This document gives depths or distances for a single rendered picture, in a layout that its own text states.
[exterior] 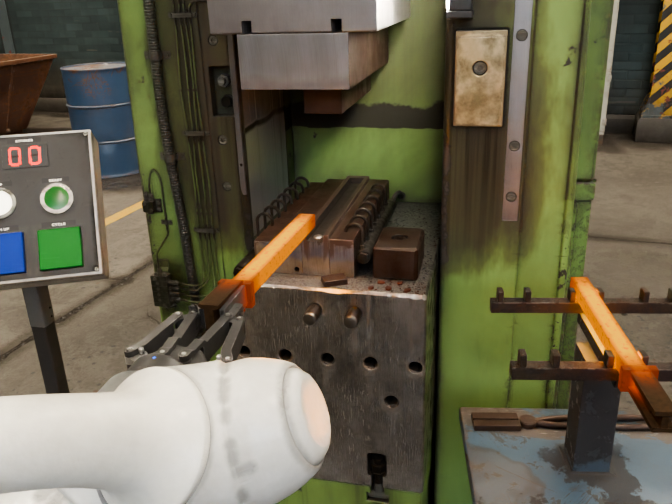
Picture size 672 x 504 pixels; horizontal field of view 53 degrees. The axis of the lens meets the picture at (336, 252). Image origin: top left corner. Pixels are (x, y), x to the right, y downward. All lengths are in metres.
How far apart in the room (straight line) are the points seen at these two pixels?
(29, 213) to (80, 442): 0.96
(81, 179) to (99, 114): 4.48
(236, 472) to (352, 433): 0.94
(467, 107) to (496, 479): 0.66
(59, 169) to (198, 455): 0.97
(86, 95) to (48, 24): 3.83
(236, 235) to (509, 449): 0.72
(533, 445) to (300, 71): 0.77
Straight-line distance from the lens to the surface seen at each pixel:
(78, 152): 1.36
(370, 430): 1.39
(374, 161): 1.71
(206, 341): 0.77
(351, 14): 1.18
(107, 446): 0.43
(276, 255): 1.00
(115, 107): 5.83
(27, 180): 1.37
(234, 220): 1.48
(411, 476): 1.44
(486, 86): 1.28
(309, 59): 1.20
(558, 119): 1.33
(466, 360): 1.50
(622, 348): 1.04
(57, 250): 1.32
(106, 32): 9.02
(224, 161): 1.45
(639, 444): 1.33
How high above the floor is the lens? 1.44
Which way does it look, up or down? 22 degrees down
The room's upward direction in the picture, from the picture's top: 2 degrees counter-clockwise
